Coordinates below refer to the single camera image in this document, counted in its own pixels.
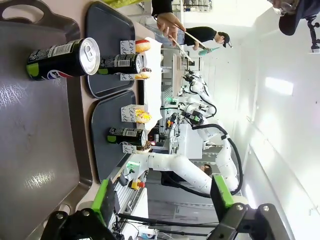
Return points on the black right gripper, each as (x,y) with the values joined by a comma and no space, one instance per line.
(193,117)

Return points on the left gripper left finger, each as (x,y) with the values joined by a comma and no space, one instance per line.
(105,200)

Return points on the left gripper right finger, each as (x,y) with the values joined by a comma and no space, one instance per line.
(221,195)

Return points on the yellow sprinkled donut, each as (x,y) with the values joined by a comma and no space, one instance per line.
(143,115)

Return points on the white script-printed donut sleeve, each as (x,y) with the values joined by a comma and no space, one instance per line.
(128,148)
(128,47)
(128,113)
(127,77)

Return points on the chocolate sprinkled donut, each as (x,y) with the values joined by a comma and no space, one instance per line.
(144,73)

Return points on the black Pepsi can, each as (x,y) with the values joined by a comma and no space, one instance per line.
(117,63)
(125,136)
(60,60)

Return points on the bronze metal tongs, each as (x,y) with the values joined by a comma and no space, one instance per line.
(175,42)

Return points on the pink glazed donut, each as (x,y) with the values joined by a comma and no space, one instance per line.
(143,45)

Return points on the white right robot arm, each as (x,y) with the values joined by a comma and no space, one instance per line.
(187,172)

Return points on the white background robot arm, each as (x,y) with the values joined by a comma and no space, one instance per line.
(202,90)

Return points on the person's left forearm black sleeve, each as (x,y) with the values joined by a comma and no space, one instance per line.
(161,7)

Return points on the person's left hand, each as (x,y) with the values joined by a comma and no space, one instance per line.
(168,25)

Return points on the white cabinet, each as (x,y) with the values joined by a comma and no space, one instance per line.
(190,142)

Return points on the yellow red emergency stop button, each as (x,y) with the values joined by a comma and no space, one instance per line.
(137,184)

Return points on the black square serving tray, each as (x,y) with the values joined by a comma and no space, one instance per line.
(107,32)
(107,160)

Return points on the teal handheld tool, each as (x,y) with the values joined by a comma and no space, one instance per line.
(207,51)

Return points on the person in black with cap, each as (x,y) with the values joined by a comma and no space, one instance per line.
(200,36)

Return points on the brown plastic serving tray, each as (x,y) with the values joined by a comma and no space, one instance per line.
(37,137)

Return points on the person in yellow-green jacket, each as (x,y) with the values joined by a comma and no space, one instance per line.
(125,2)

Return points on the aluminium profile frame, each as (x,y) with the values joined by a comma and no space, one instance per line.
(132,205)

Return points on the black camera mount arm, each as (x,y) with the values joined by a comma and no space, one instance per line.
(313,32)

